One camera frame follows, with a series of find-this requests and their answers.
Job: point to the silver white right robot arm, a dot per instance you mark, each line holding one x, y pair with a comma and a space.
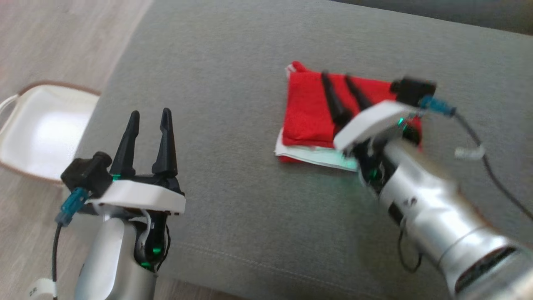
429, 204

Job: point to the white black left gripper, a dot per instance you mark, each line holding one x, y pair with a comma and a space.
141, 196

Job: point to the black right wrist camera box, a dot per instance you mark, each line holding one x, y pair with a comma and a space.
414, 91

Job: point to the white laundry basket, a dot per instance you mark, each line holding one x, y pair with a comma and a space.
46, 129

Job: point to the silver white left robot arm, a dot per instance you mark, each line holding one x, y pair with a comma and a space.
104, 258

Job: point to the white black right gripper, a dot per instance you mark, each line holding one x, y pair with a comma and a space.
374, 121

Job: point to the red jersey with white trim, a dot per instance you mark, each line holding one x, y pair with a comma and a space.
308, 108

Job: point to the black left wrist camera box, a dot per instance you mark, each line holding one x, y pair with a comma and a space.
85, 173

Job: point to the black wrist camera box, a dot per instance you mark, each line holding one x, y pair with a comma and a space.
85, 173
414, 91

